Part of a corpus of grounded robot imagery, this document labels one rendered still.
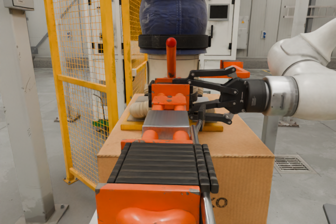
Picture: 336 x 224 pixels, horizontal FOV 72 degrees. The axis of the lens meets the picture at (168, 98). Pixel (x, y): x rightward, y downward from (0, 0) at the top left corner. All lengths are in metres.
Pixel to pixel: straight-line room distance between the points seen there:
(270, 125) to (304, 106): 0.81
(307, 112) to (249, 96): 0.12
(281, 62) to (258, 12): 9.40
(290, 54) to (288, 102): 0.17
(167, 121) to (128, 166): 0.13
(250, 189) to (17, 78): 1.43
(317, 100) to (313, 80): 0.04
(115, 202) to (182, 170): 0.05
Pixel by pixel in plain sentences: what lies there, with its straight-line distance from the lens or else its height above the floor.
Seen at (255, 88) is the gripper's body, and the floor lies 1.22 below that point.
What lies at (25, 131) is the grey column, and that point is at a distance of 1.76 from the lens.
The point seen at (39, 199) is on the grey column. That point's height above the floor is 0.22.
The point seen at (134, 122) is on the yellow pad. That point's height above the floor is 1.09.
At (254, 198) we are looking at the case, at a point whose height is 0.96.
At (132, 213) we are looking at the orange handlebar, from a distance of 0.18.
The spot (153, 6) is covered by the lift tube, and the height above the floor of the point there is 1.41.
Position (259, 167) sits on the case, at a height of 1.04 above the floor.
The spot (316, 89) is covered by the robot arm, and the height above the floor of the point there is 1.23.
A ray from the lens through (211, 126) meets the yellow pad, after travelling 0.66.
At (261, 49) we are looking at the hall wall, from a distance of 10.12.
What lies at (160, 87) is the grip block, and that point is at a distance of 0.50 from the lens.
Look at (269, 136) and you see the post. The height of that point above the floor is 0.80.
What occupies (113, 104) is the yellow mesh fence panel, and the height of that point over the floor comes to 0.90.
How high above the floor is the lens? 1.33
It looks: 15 degrees down
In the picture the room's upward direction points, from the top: straight up
